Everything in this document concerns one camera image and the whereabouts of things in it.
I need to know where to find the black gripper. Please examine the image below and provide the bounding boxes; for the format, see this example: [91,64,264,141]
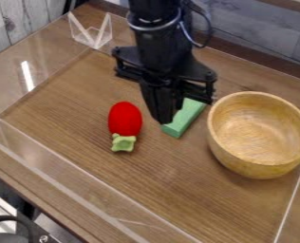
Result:
[112,15,216,124]

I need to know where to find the black equipment bottom left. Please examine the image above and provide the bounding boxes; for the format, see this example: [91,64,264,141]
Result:
[0,214,61,243]

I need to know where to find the red felt strawberry toy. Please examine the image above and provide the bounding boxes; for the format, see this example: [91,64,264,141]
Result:
[108,102,141,152]

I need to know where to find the clear acrylic tray enclosure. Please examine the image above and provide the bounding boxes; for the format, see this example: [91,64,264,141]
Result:
[0,7,300,243]

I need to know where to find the light wooden bowl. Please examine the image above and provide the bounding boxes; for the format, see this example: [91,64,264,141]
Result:
[207,91,300,179]

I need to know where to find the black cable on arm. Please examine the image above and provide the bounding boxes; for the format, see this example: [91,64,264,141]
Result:
[177,0,214,49]

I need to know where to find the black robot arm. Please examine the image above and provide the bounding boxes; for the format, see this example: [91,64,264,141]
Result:
[112,0,216,124]

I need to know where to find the green rectangular block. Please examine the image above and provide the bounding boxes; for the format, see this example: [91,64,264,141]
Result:
[161,98,206,139]

